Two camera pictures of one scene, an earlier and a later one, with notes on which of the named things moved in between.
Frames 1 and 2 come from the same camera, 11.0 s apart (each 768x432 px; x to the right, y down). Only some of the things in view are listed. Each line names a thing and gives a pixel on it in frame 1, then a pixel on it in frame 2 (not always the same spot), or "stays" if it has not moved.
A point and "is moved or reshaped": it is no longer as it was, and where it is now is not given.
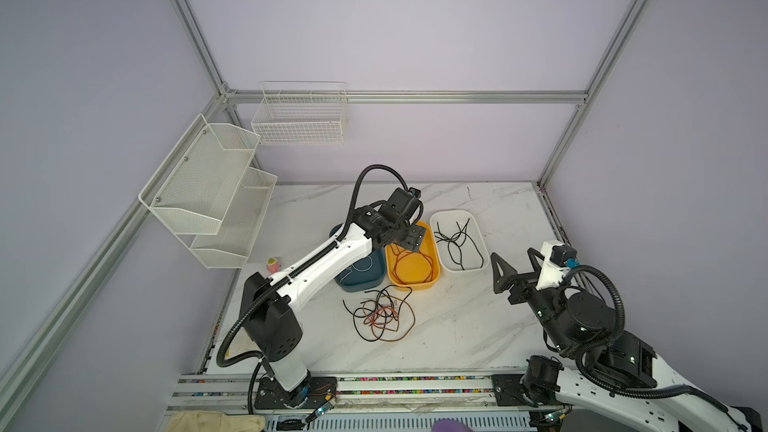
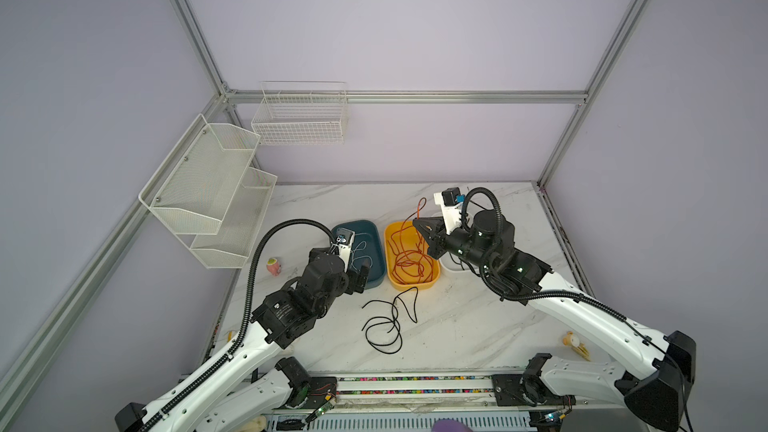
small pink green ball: [272, 265] stays
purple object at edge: [449, 425] stays
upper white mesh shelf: [194, 188] stays
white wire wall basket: [301, 113] stays
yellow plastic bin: [410, 271] stays
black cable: [369, 322] → [389, 320]
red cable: [429, 278] is moved or reshaped
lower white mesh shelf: [231, 247] stays
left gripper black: [415, 235] → [360, 279]
